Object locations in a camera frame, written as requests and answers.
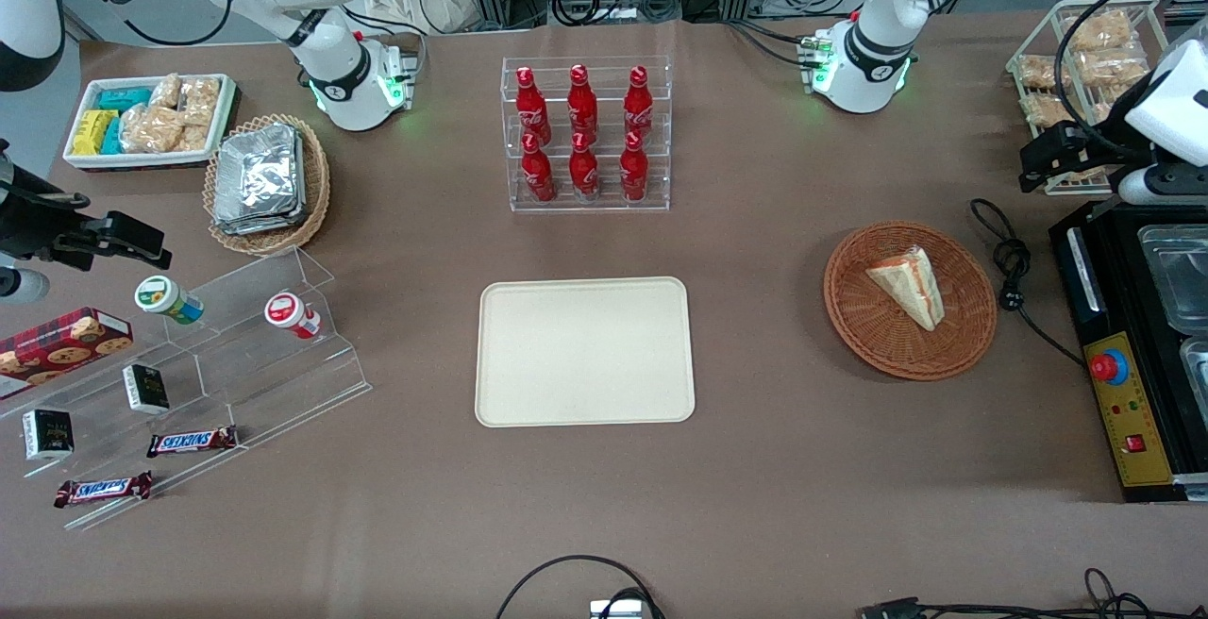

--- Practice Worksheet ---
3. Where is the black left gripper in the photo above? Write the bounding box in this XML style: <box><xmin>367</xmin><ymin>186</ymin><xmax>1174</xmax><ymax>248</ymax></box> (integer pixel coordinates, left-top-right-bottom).
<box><xmin>1019</xmin><ymin>125</ymin><xmax>1152</xmax><ymax>193</ymax></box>

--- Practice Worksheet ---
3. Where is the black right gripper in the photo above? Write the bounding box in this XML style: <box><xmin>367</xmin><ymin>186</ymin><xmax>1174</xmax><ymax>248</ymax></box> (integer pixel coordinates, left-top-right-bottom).
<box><xmin>0</xmin><ymin>166</ymin><xmax>173</xmax><ymax>271</ymax></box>

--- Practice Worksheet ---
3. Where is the triangular sandwich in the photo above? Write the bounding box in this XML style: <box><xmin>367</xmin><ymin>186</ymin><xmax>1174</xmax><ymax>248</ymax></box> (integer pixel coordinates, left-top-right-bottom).
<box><xmin>865</xmin><ymin>245</ymin><xmax>946</xmax><ymax>332</ymax></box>

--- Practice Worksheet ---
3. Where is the oval light wicker basket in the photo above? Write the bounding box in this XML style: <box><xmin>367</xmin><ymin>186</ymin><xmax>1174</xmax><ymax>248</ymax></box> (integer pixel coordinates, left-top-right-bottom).
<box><xmin>203</xmin><ymin>112</ymin><xmax>331</xmax><ymax>257</ymax></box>

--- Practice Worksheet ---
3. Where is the round brown wicker basket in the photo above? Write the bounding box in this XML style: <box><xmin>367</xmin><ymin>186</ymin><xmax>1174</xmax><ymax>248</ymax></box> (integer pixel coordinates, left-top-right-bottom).
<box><xmin>823</xmin><ymin>221</ymin><xmax>998</xmax><ymax>382</ymax></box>

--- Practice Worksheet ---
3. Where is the beige plastic tray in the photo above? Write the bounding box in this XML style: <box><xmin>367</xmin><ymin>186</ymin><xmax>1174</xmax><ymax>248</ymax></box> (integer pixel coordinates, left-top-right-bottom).
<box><xmin>475</xmin><ymin>276</ymin><xmax>696</xmax><ymax>428</ymax></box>

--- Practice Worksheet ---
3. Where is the bagged fried snack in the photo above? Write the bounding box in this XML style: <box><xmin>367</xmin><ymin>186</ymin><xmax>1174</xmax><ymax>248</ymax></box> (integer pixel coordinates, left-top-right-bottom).
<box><xmin>1076</xmin><ymin>48</ymin><xmax>1148</xmax><ymax>88</ymax></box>
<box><xmin>1062</xmin><ymin>10</ymin><xmax>1133</xmax><ymax>52</ymax></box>
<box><xmin>1024</xmin><ymin>92</ymin><xmax>1086</xmax><ymax>127</ymax></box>
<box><xmin>1087</xmin><ymin>83</ymin><xmax>1132</xmax><ymax>125</ymax></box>
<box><xmin>1017</xmin><ymin>55</ymin><xmax>1072</xmax><ymax>90</ymax></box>

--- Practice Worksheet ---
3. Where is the green lid yogurt cup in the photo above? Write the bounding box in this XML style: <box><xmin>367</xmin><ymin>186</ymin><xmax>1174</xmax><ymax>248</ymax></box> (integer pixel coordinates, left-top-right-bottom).
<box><xmin>134</xmin><ymin>275</ymin><xmax>204</xmax><ymax>326</ymax></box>

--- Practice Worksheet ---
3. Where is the white rectangular snack bin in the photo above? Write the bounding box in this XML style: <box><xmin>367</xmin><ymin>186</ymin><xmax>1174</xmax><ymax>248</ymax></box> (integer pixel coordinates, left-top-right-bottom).
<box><xmin>63</xmin><ymin>74</ymin><xmax>237</xmax><ymax>172</ymax></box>

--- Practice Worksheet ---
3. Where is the yellow snack packet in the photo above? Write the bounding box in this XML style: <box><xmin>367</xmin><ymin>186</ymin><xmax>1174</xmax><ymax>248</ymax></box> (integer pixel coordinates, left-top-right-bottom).
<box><xmin>73</xmin><ymin>109</ymin><xmax>119</xmax><ymax>156</ymax></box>

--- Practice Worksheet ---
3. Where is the red tartan cookie box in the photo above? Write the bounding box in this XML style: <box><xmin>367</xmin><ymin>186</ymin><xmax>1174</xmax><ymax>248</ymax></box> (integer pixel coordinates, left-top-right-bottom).
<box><xmin>0</xmin><ymin>308</ymin><xmax>134</xmax><ymax>401</ymax></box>

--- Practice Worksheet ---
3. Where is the stack of foil containers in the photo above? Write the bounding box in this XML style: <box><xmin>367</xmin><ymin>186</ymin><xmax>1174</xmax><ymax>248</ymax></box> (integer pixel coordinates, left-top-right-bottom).
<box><xmin>212</xmin><ymin>124</ymin><xmax>308</xmax><ymax>235</ymax></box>

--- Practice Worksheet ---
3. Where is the small black box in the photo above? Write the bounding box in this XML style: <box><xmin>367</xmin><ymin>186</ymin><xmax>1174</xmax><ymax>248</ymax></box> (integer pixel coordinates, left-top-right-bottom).
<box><xmin>123</xmin><ymin>364</ymin><xmax>171</xmax><ymax>414</ymax></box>
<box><xmin>22</xmin><ymin>409</ymin><xmax>75</xmax><ymax>461</ymax></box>

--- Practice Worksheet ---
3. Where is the large clear plastic container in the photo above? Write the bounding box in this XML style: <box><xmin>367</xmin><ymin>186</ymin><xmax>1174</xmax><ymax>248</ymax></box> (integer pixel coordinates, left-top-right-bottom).
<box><xmin>1137</xmin><ymin>223</ymin><xmax>1208</xmax><ymax>333</ymax></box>

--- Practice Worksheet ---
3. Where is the red lid yogurt cup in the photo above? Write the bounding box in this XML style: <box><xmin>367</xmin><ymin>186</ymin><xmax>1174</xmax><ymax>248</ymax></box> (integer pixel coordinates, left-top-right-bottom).
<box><xmin>264</xmin><ymin>292</ymin><xmax>322</xmax><ymax>340</ymax></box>

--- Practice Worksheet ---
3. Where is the clear acrylic stepped display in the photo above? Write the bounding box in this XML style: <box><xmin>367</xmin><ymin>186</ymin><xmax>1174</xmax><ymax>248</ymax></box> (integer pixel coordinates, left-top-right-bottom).
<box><xmin>0</xmin><ymin>246</ymin><xmax>372</xmax><ymax>533</ymax></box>

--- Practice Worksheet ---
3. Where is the Snickers chocolate bar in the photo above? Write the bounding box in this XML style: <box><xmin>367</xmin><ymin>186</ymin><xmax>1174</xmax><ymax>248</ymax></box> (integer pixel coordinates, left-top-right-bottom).
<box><xmin>146</xmin><ymin>426</ymin><xmax>239</xmax><ymax>459</ymax></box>
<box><xmin>54</xmin><ymin>471</ymin><xmax>154</xmax><ymax>509</ymax></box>

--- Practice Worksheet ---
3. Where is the small clear plastic container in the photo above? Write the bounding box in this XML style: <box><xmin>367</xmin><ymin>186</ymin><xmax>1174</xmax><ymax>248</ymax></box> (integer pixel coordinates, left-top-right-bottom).
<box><xmin>1180</xmin><ymin>336</ymin><xmax>1208</xmax><ymax>403</ymax></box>

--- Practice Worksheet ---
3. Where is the black sealing machine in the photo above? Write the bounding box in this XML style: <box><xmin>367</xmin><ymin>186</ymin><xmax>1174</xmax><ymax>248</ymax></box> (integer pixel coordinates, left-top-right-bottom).
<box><xmin>1049</xmin><ymin>199</ymin><xmax>1208</xmax><ymax>503</ymax></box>

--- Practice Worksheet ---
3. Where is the red cola bottle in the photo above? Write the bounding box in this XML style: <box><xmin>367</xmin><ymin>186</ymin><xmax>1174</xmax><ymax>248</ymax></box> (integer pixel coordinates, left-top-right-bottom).
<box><xmin>521</xmin><ymin>133</ymin><xmax>556</xmax><ymax>203</ymax></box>
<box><xmin>515</xmin><ymin>67</ymin><xmax>551</xmax><ymax>143</ymax></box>
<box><xmin>567</xmin><ymin>64</ymin><xmax>598</xmax><ymax>141</ymax></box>
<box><xmin>569</xmin><ymin>133</ymin><xmax>599</xmax><ymax>201</ymax></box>
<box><xmin>620</xmin><ymin>131</ymin><xmax>649</xmax><ymax>202</ymax></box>
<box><xmin>624</xmin><ymin>66</ymin><xmax>654</xmax><ymax>139</ymax></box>

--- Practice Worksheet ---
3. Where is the clear acrylic bottle rack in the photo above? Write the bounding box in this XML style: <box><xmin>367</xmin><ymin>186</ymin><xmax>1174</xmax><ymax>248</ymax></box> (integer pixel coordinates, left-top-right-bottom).
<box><xmin>501</xmin><ymin>56</ymin><xmax>673</xmax><ymax>214</ymax></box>

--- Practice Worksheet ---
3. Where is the black power cable with plug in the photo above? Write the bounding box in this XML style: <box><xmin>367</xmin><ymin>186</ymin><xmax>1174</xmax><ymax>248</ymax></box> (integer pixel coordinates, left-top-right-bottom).
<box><xmin>970</xmin><ymin>197</ymin><xmax>1086</xmax><ymax>367</ymax></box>

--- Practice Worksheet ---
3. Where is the white wire rack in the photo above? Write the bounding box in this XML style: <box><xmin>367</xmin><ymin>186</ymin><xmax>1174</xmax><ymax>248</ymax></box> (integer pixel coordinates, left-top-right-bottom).
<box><xmin>1005</xmin><ymin>0</ymin><xmax>1171</xmax><ymax>197</ymax></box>

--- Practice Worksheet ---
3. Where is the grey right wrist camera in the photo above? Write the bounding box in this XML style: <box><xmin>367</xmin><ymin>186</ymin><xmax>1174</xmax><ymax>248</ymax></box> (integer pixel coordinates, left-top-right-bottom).
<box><xmin>0</xmin><ymin>265</ymin><xmax>50</xmax><ymax>306</ymax></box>

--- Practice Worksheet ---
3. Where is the black cable with connector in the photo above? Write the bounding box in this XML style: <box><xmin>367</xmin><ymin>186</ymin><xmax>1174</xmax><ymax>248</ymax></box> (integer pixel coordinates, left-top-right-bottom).
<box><xmin>859</xmin><ymin>567</ymin><xmax>1208</xmax><ymax>619</ymax></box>

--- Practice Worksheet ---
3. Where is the black looped cable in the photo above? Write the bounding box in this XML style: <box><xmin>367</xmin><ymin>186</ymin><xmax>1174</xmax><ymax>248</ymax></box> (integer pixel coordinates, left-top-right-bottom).
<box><xmin>495</xmin><ymin>555</ymin><xmax>666</xmax><ymax>619</ymax></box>

